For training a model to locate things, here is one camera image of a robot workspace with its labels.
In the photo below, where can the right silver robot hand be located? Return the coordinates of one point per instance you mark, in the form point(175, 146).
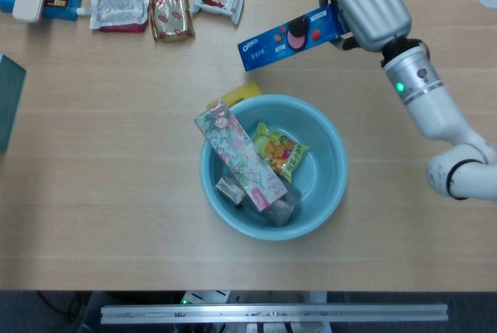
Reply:
point(372, 7)

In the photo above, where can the blue Oreo cookie box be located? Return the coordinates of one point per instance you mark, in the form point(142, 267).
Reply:
point(268, 47)

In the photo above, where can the yellow green snack packet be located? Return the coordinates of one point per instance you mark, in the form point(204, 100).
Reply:
point(279, 150)

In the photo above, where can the floral pink green box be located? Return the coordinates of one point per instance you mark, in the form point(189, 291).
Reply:
point(240, 154)

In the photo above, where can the grey garbage bag roll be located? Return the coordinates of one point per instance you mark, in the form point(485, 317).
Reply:
point(281, 210)

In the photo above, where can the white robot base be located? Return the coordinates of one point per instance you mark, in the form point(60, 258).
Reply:
point(206, 297)

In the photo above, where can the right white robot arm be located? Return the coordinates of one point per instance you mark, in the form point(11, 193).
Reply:
point(427, 104)

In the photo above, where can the light blue plastic basin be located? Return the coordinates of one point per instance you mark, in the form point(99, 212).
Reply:
point(322, 177)

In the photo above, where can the yellow sponge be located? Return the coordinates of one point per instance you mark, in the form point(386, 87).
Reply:
point(242, 93)

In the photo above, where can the gold red biscuit pack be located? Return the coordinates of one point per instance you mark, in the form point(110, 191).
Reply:
point(169, 3)

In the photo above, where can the white spout pouch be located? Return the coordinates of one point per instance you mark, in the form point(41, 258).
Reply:
point(116, 7)

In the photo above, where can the teal green box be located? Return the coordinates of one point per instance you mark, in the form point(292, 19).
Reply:
point(9, 96)

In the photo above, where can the aluminium rail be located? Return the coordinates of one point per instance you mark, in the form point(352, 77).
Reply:
point(272, 313)

